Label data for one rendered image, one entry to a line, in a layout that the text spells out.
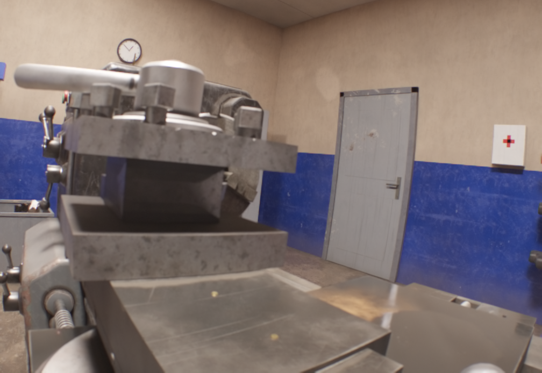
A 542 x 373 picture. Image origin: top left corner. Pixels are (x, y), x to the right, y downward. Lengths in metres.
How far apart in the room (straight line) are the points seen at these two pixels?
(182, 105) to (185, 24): 4.52
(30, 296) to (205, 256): 0.74
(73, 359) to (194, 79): 0.25
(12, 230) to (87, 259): 2.64
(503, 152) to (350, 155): 1.87
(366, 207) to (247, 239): 3.77
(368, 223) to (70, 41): 4.08
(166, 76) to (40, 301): 0.76
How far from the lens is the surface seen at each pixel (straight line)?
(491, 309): 0.78
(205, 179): 0.28
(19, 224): 2.84
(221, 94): 0.97
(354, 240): 4.12
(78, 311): 0.97
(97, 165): 0.84
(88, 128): 0.21
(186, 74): 0.28
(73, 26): 4.36
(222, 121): 0.71
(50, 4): 4.43
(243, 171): 0.76
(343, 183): 4.22
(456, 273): 3.61
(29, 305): 0.95
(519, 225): 3.41
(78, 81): 0.34
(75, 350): 0.31
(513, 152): 3.31
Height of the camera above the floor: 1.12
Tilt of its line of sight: 2 degrees down
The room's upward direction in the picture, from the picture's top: 6 degrees clockwise
